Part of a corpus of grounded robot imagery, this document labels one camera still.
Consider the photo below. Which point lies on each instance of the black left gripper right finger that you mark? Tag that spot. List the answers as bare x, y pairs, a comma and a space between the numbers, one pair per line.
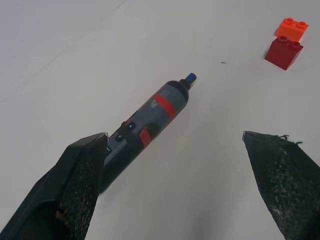
282, 180

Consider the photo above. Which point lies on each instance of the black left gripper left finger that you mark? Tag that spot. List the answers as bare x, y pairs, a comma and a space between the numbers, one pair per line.
72, 182

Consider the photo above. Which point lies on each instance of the grey red electric screwdriver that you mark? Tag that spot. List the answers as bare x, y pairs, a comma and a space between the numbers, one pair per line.
147, 120

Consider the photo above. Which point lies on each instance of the dark red toy building brick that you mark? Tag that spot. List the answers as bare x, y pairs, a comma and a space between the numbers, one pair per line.
283, 52

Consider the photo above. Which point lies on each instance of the orange toy building brick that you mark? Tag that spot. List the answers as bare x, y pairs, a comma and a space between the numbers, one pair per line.
292, 29

